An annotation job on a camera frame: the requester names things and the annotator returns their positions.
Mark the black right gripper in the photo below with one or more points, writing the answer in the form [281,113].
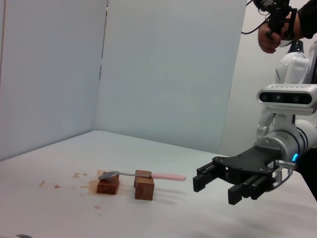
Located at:
[250,161]

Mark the black teleoperation controller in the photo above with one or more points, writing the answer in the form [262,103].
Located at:
[275,15]

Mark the black sleeved forearm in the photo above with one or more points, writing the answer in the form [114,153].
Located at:
[307,22]

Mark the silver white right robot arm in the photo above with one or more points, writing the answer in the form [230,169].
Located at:
[284,141]

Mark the person's hand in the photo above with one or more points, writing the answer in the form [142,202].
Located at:
[266,42]

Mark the light notched wooden block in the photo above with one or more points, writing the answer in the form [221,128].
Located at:
[143,189]

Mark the dark wet wooden block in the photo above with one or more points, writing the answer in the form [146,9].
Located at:
[106,188]

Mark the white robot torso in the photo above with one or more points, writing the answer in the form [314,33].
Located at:
[293,67]

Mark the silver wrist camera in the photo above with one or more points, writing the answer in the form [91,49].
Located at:
[284,98]

